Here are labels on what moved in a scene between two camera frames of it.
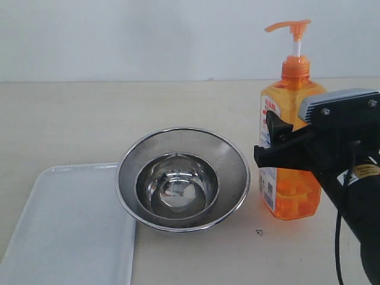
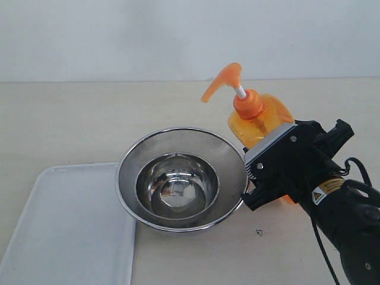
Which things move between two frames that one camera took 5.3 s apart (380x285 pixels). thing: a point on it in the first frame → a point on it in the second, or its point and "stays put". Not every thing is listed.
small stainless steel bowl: (177, 186) stays put
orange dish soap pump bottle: (290, 193) → (257, 116)
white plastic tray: (73, 230) stays put
